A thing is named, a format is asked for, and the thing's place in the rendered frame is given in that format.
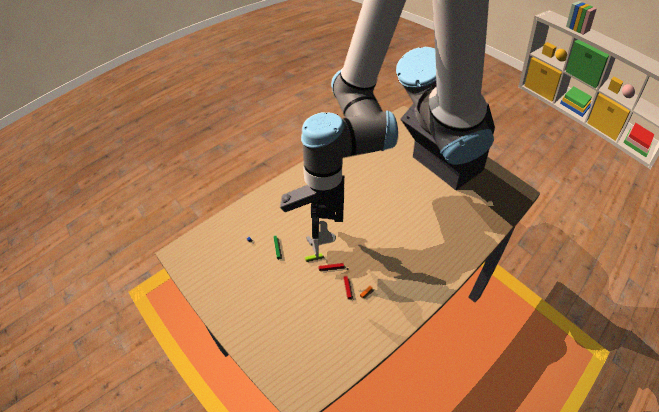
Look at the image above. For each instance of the orange rod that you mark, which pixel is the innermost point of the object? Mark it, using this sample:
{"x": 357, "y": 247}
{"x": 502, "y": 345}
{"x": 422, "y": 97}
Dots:
{"x": 365, "y": 292}

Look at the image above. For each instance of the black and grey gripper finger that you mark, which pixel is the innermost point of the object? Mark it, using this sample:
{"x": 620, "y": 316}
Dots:
{"x": 322, "y": 237}

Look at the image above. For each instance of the red rod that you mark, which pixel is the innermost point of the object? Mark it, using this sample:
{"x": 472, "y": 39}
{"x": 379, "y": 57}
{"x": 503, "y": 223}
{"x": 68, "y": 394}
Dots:
{"x": 347, "y": 287}
{"x": 329, "y": 267}

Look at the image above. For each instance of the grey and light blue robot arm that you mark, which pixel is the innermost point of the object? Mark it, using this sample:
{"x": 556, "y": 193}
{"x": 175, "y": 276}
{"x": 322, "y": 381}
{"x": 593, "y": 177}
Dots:
{"x": 454, "y": 113}

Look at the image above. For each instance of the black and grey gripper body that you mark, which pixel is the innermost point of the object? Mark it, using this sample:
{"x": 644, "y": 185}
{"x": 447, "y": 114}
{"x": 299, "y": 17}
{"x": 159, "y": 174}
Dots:
{"x": 331, "y": 206}

